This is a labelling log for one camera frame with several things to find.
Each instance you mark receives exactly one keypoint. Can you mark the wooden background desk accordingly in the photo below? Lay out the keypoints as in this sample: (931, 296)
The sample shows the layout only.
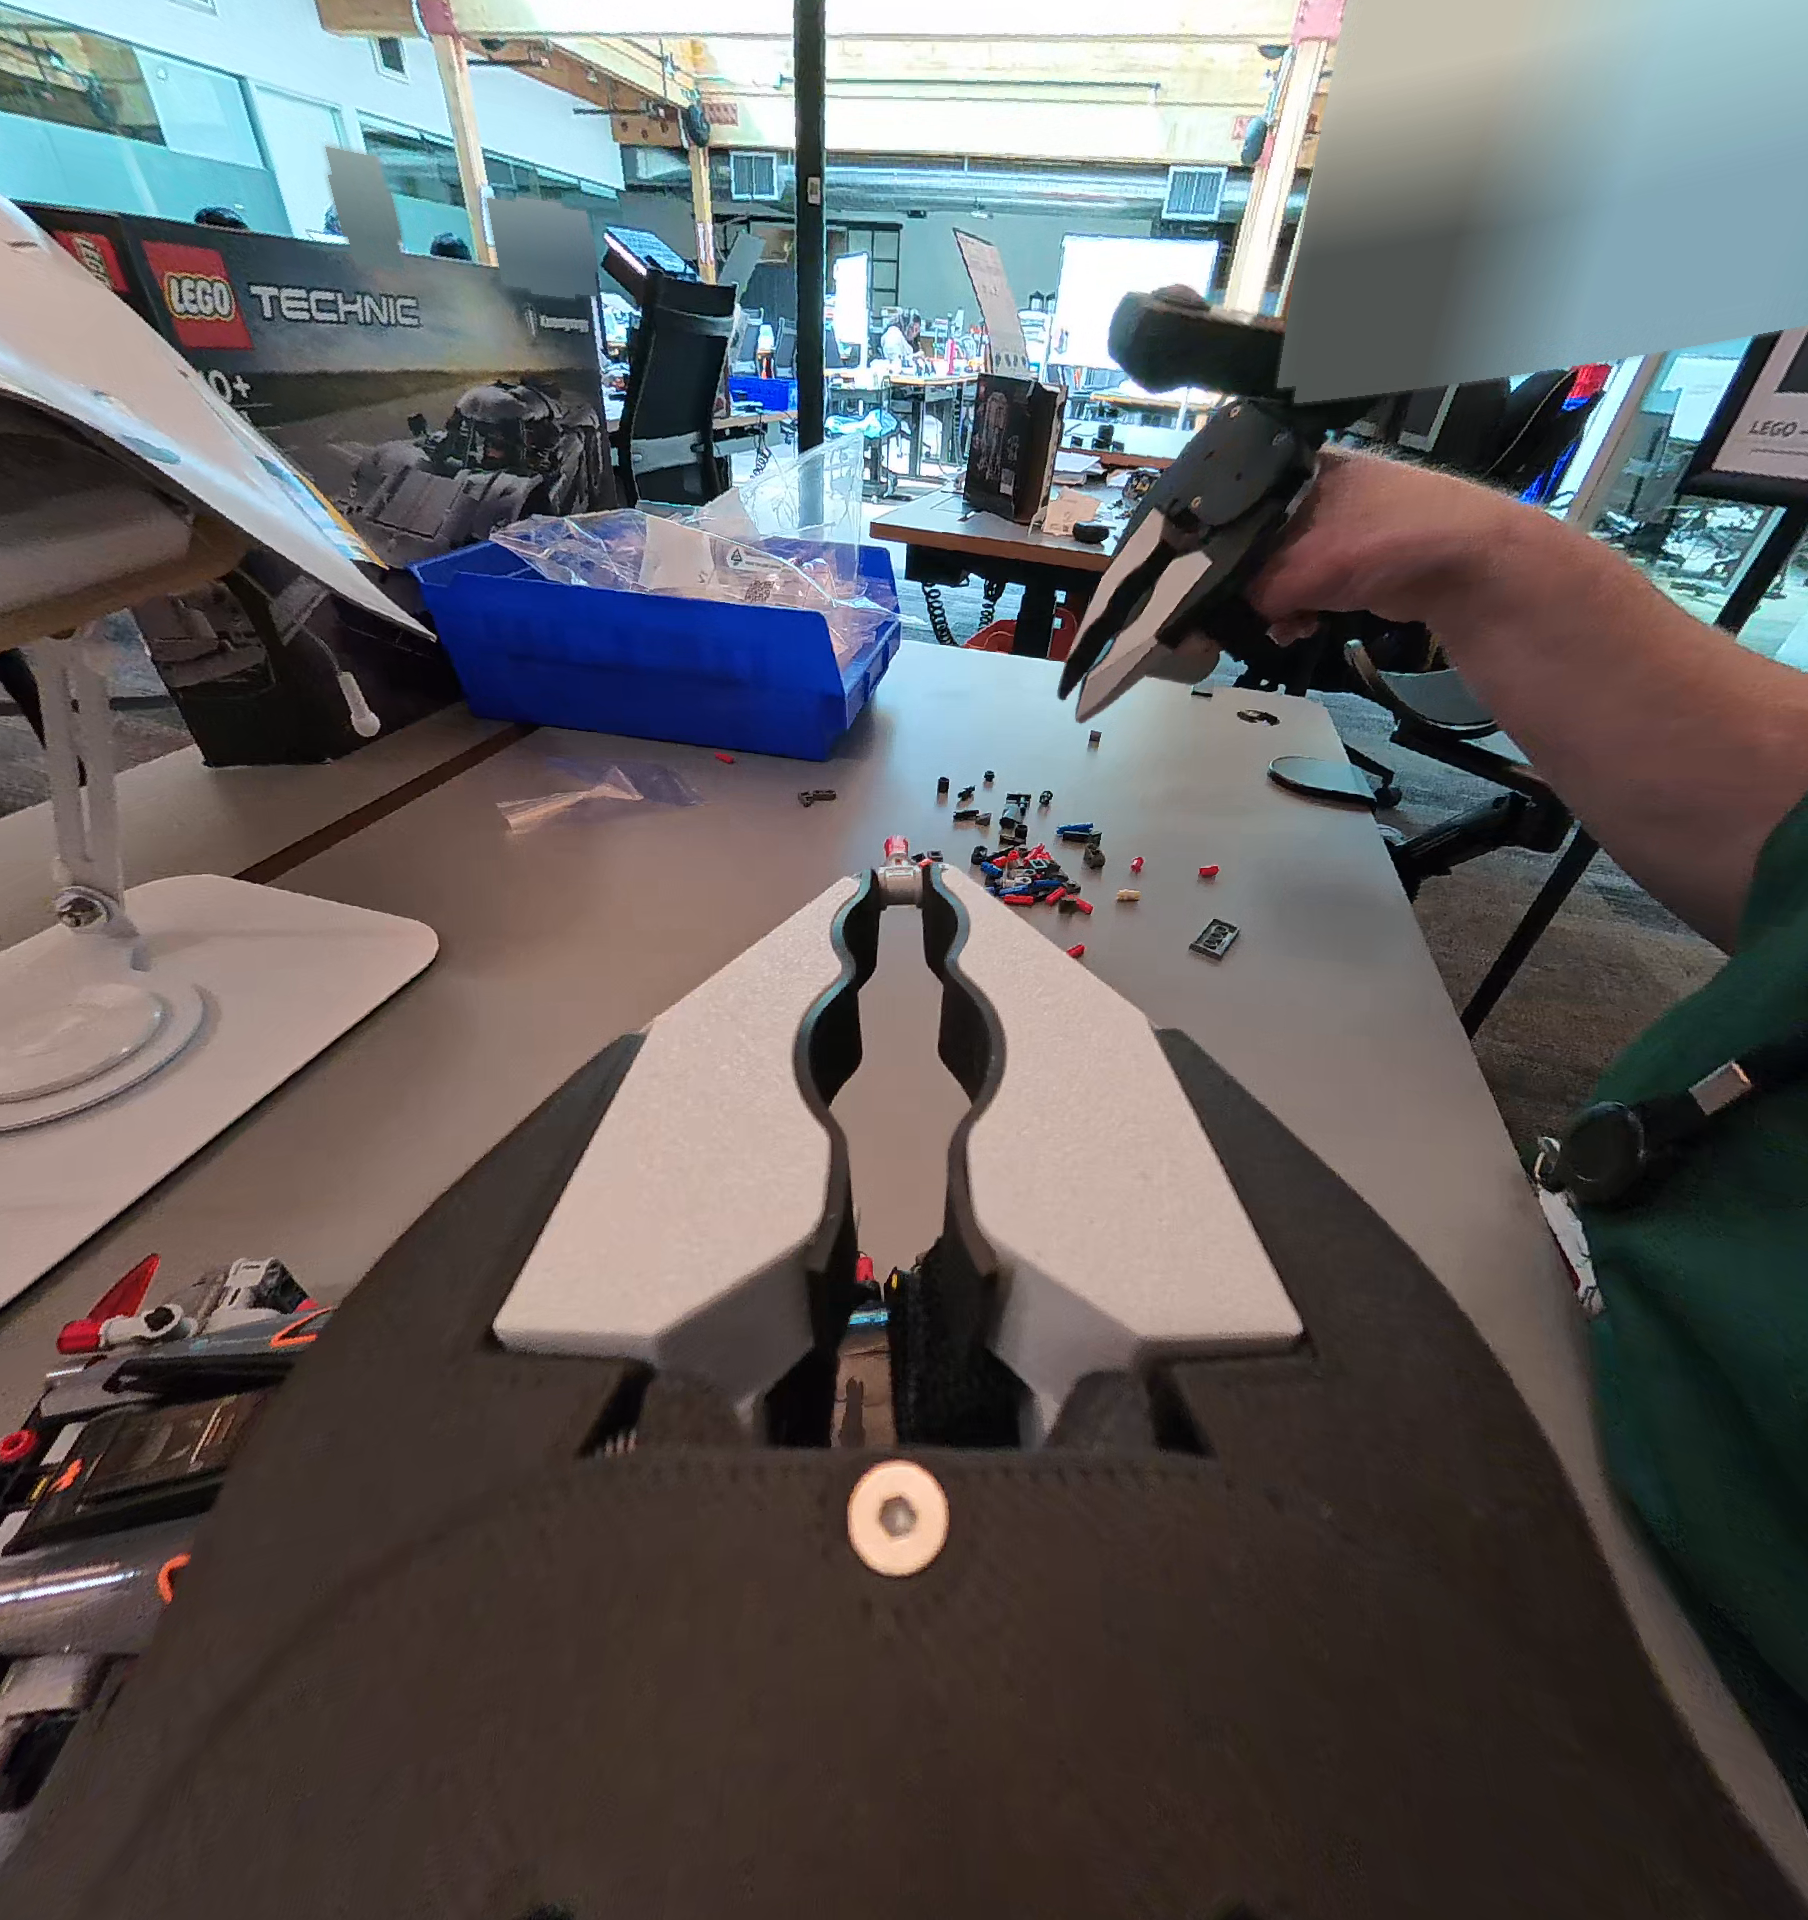
(980, 533)

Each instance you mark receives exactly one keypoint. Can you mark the small clear plastic bag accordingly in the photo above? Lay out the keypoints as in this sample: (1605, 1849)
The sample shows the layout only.
(589, 789)

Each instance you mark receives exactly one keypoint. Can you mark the small grey lego piece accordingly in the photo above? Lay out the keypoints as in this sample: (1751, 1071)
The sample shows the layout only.
(896, 883)

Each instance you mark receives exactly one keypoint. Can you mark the black office chair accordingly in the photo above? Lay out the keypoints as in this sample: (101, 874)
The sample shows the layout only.
(674, 391)

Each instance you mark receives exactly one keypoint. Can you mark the pile of small lego parts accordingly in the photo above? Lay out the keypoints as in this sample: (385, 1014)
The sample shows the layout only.
(1033, 877)

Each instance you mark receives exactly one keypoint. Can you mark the blue plastic bin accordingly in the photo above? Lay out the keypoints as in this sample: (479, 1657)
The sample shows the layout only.
(649, 674)

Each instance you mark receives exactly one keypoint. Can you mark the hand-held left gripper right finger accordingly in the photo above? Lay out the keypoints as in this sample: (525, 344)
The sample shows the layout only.
(1113, 1169)

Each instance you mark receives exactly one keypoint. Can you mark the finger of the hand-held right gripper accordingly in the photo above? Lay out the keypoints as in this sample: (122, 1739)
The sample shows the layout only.
(1129, 595)
(1172, 625)

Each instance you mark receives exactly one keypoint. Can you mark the black pillar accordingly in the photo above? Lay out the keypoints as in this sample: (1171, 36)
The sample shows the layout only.
(810, 224)

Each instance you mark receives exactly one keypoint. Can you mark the white book stand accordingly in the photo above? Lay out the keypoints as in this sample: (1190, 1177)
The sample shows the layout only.
(244, 977)

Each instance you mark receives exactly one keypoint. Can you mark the dark upright box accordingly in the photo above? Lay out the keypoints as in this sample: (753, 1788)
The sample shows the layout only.
(1013, 451)

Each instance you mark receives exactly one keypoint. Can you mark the person's green shirt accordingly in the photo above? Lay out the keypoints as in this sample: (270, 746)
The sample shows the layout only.
(1742, 1353)

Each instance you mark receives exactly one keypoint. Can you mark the partly built lego model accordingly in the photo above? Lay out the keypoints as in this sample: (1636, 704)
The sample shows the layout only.
(107, 1470)

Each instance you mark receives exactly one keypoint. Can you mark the black round table disc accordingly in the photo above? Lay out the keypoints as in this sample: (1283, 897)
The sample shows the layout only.
(1321, 780)

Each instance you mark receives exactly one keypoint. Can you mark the dark lego set box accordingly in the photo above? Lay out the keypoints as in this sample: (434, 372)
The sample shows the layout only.
(394, 391)

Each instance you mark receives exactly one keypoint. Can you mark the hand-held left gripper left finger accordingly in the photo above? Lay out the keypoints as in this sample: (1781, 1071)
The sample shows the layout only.
(692, 1169)

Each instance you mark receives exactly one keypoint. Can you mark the white instruction booklet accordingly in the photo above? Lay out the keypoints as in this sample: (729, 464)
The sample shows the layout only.
(79, 360)

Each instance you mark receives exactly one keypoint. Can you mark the heap of clear plastic bags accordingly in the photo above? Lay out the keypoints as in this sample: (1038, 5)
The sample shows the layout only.
(649, 563)

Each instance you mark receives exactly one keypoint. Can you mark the person's right hand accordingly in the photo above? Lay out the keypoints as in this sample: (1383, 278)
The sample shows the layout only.
(1360, 542)

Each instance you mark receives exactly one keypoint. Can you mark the black flat lego tile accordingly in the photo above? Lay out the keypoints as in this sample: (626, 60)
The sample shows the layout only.
(1211, 937)

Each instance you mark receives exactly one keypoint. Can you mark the person's right forearm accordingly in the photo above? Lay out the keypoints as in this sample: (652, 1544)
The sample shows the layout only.
(1624, 704)

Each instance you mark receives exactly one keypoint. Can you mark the black framed sign stand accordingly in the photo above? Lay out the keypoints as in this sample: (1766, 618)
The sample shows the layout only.
(1787, 423)

